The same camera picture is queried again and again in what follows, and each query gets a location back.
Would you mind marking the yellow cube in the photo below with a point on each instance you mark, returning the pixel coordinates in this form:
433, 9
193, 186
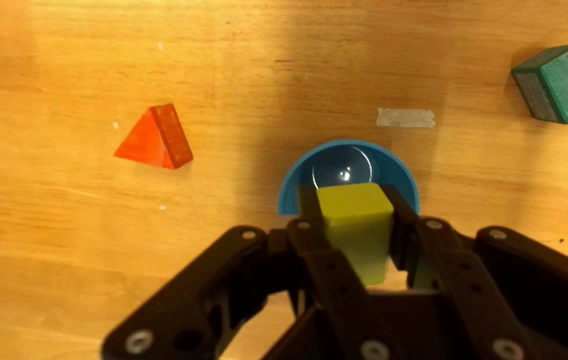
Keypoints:
354, 222

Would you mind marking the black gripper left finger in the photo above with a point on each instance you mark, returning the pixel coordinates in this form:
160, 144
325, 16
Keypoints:
325, 281

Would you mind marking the green cube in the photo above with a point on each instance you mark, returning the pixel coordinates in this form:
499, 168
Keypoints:
564, 82

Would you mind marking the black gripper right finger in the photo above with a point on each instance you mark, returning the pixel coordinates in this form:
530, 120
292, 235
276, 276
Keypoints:
471, 286

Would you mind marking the clear tape strip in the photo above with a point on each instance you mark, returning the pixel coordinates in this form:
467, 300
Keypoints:
405, 119

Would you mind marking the red triangular block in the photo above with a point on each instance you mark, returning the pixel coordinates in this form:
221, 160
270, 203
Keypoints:
155, 141

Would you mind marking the blue cup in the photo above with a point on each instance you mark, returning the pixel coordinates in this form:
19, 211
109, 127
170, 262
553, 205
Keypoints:
296, 176

